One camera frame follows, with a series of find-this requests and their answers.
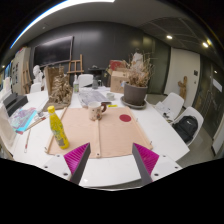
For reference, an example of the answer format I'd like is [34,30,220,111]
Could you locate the white plaster bust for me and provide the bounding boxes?
[32,64,44,84]

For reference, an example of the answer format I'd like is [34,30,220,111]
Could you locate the wooden easel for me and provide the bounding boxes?
[66,53,85,76]

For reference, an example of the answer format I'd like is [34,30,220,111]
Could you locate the paint brushes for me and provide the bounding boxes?
[24,116,48,133]

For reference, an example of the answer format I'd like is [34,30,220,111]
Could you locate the black wall screen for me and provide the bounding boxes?
[33,35,74,68]

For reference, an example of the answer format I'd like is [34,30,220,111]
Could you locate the dark grey round saucer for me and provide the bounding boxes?
[120,95,148,110]

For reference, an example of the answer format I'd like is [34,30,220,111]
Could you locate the white green bottle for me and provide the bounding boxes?
[72,74,80,94]

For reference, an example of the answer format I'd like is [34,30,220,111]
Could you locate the white plaster figure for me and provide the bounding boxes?
[131,52,144,69]

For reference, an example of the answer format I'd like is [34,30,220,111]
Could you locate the beige dotted mug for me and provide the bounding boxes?
[87,101,108,122]

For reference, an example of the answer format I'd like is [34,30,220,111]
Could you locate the white plastic chair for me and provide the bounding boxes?
[77,73,94,89]
[171,106,204,148]
[154,92,185,123]
[29,82,43,94]

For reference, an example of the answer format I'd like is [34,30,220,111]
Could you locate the colourful flat book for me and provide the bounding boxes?
[9,106,38,135]

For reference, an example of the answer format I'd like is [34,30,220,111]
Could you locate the white display board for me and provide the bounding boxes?
[11,46,33,96]

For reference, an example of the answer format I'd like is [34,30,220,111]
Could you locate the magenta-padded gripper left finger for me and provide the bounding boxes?
[42,142,92,185]

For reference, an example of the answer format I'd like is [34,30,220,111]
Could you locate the wooden figure statue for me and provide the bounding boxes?
[177,75,189,101]

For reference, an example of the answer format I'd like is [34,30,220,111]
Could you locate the white papers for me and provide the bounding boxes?
[154,101,174,123]

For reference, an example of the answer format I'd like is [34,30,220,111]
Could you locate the dried plant in grey pot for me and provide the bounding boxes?
[120,51,155,107]

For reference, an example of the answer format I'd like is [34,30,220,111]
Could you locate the red box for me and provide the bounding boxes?
[109,59,126,72]

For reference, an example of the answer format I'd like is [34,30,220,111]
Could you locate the open grey magazine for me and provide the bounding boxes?
[78,89,113,108]

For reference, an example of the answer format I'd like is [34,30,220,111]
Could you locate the black backpack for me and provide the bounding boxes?
[172,115,199,144]

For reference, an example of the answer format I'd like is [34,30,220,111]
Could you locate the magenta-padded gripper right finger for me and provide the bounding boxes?
[131,142,183,186]

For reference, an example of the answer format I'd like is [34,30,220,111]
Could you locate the yellow drink bottle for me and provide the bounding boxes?
[47,105,70,150]

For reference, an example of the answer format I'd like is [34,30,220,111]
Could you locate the flat round red coaster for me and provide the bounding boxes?
[119,113,132,123]

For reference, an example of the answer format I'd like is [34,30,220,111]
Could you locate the long ceiling light strip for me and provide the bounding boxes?
[9,0,116,49]

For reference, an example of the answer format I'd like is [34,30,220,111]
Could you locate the brown cardboard box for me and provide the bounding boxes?
[109,68,131,94]

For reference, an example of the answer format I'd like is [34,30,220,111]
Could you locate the ceiling spot lights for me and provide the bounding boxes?
[165,34,213,48]

